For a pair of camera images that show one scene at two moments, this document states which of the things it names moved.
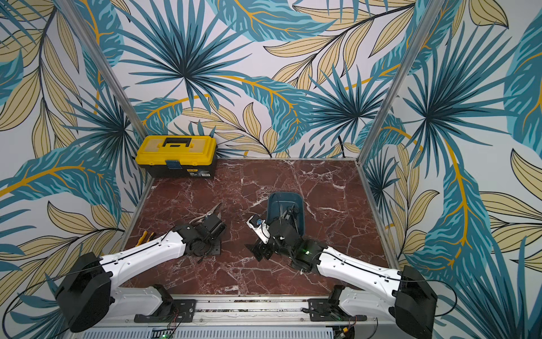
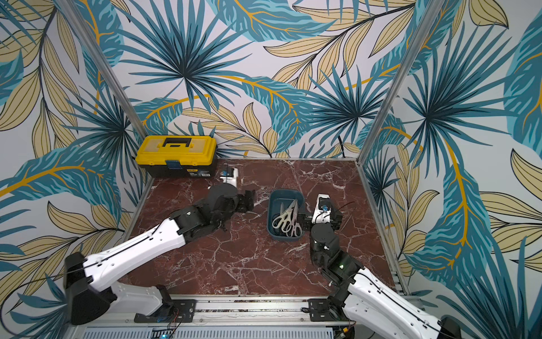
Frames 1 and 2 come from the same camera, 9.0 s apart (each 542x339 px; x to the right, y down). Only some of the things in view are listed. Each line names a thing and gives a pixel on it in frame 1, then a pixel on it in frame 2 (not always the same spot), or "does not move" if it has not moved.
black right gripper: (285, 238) to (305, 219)
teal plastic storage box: (288, 205) does not move
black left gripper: (217, 251) to (246, 201)
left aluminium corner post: (103, 67) does not move
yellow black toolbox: (177, 156) does not move
